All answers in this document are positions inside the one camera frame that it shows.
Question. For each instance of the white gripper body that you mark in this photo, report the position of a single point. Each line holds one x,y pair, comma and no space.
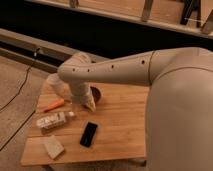
81,93

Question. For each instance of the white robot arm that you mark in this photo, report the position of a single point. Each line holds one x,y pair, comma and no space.
179,108

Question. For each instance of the orange carrot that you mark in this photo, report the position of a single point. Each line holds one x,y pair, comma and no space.
54,105

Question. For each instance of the white plastic bottle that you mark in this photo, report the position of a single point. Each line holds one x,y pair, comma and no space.
54,120

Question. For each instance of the black smartphone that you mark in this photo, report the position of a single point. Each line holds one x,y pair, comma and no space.
88,134

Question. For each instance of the wooden table board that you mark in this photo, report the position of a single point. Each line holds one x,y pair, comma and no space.
120,133

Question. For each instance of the beige sponge block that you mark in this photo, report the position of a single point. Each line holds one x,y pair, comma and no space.
53,146

